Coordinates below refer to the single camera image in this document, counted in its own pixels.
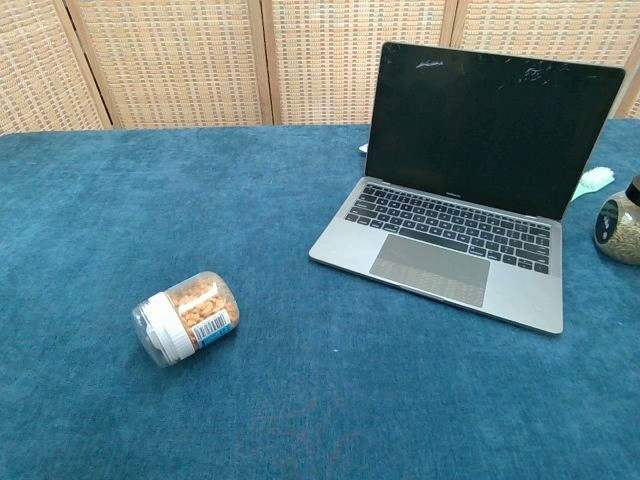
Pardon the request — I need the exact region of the grey laptop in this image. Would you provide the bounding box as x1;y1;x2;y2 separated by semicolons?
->
308;41;627;335

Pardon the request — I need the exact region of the clear peanut jar white lid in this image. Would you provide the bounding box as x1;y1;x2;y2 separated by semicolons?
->
131;270;241;369

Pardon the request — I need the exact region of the blue table cloth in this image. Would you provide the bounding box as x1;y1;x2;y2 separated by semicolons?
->
0;118;640;480

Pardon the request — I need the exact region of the woven wooden folding screen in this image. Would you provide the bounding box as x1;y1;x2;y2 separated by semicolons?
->
0;0;640;134

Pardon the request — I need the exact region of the mint green brush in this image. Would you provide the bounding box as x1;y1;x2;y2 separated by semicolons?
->
570;166;616;203

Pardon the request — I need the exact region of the glass grain jar black lid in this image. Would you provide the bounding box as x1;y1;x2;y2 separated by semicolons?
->
593;175;640;265

